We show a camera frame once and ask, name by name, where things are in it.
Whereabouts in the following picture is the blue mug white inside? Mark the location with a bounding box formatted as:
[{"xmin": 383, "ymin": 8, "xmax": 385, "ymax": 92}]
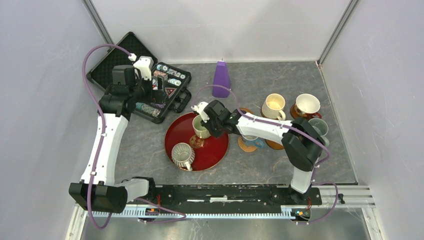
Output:
[{"xmin": 241, "ymin": 135, "xmax": 265, "ymax": 149}]

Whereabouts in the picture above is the grey ribbed mug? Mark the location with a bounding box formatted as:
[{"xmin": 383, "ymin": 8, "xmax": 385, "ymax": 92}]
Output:
[{"xmin": 171, "ymin": 142, "xmax": 195, "ymax": 172}]

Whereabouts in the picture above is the aluminium rail frame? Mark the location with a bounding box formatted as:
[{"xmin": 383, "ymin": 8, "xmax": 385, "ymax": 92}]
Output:
[{"xmin": 64, "ymin": 184, "xmax": 388, "ymax": 240}]

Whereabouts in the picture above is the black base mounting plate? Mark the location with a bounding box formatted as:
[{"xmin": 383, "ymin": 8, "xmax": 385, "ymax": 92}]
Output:
[{"xmin": 146, "ymin": 184, "xmax": 323, "ymax": 214}]

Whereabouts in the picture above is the cream yellow mug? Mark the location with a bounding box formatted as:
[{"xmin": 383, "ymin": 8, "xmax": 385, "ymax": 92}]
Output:
[{"xmin": 261, "ymin": 93, "xmax": 286, "ymax": 121}]

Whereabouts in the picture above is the light green mug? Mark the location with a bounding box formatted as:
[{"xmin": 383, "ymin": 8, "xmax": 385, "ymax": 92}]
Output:
[{"xmin": 192, "ymin": 115, "xmax": 211, "ymax": 139}]

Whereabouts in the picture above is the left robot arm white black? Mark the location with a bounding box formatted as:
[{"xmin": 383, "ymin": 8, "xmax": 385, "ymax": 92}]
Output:
[{"xmin": 68, "ymin": 65, "xmax": 158, "ymax": 214}]

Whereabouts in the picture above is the woven rattan coaster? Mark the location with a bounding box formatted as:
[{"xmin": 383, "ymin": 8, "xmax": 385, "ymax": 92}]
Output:
[{"xmin": 237, "ymin": 136, "xmax": 258, "ymax": 153}]

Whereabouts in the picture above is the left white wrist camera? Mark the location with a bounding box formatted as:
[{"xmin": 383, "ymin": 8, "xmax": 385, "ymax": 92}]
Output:
[{"xmin": 128, "ymin": 53, "xmax": 154, "ymax": 81}]

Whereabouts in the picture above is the white bowl cup red outside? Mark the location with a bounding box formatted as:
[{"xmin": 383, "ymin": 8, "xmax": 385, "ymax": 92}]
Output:
[{"xmin": 294, "ymin": 93, "xmax": 322, "ymax": 120}]

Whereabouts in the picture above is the black poker chip case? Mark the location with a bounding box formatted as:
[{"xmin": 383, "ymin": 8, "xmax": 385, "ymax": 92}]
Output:
[{"xmin": 86, "ymin": 32, "xmax": 192, "ymax": 124}]

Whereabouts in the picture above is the grey green mug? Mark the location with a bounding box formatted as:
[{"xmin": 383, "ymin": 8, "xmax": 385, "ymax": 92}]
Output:
[{"xmin": 308, "ymin": 118, "xmax": 330, "ymax": 147}]

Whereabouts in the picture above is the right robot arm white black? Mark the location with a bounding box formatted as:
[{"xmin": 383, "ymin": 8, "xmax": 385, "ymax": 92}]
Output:
[{"xmin": 191, "ymin": 100, "xmax": 327, "ymax": 204}]

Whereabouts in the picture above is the brown wooden coaster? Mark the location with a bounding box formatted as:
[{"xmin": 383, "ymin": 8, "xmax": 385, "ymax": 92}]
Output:
[
  {"xmin": 260, "ymin": 110, "xmax": 277, "ymax": 120},
  {"xmin": 240, "ymin": 107, "xmax": 254, "ymax": 115},
  {"xmin": 265, "ymin": 139, "xmax": 284, "ymax": 150},
  {"xmin": 289, "ymin": 104, "xmax": 308, "ymax": 120}
]

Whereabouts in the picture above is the red round tray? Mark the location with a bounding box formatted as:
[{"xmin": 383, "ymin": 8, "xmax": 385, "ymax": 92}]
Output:
[{"xmin": 164, "ymin": 112, "xmax": 229, "ymax": 172}]

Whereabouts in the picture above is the purple metronome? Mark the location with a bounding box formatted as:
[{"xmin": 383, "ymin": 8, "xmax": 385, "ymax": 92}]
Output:
[{"xmin": 212, "ymin": 60, "xmax": 231, "ymax": 98}]

